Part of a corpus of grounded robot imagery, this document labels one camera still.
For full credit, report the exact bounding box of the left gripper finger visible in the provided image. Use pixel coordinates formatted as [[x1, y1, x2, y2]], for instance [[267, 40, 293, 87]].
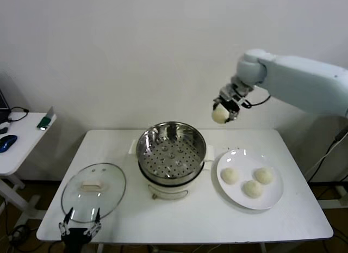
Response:
[[59, 207, 74, 235], [84, 208, 103, 236]]

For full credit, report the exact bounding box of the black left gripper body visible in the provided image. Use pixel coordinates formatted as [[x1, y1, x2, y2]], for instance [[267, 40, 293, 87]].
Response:
[[61, 228, 92, 253]]

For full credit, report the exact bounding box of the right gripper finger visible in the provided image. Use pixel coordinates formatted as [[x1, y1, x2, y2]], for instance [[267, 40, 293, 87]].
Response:
[[212, 94, 226, 110], [226, 107, 240, 124]]

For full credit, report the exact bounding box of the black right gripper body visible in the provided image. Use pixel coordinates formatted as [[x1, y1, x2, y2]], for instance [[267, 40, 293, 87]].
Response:
[[219, 83, 252, 112]]

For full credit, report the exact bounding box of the white steamed baozi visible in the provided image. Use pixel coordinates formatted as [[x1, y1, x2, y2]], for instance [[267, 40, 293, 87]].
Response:
[[242, 180, 264, 199], [222, 168, 240, 186], [253, 168, 274, 186], [212, 105, 231, 125]]

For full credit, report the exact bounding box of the glass pot lid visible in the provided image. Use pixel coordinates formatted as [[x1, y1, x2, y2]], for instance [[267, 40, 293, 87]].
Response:
[[60, 162, 127, 224]]

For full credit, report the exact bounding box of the steel steamer basket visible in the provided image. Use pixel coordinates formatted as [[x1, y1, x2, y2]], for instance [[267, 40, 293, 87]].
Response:
[[129, 121, 215, 183]]

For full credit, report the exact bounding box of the white electric cooking pot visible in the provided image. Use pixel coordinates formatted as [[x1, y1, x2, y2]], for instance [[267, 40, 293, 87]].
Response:
[[138, 155, 213, 201]]

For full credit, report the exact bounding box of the white side table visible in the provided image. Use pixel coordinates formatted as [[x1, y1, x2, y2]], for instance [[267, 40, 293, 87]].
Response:
[[0, 112, 58, 224]]

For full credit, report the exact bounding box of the white round plate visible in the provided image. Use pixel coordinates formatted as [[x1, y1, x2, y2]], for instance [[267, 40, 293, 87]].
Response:
[[216, 149, 284, 211]]

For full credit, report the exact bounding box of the blue computer mouse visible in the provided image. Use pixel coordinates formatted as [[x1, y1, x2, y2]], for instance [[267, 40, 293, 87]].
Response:
[[0, 135, 18, 153]]

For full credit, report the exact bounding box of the green and white phone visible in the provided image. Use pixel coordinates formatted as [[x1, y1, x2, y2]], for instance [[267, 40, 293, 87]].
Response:
[[37, 106, 57, 131]]

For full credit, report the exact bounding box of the white stand base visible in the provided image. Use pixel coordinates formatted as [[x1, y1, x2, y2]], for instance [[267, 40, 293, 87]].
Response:
[[316, 182, 348, 209]]

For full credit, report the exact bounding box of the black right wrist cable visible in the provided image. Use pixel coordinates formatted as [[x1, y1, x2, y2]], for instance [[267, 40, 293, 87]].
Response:
[[243, 89, 272, 109]]

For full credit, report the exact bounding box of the black floor cable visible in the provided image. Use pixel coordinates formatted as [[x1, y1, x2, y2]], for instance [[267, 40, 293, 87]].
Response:
[[7, 223, 38, 251]]

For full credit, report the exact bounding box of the black laptop cable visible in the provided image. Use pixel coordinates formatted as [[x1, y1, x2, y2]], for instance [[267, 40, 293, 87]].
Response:
[[7, 107, 30, 122]]

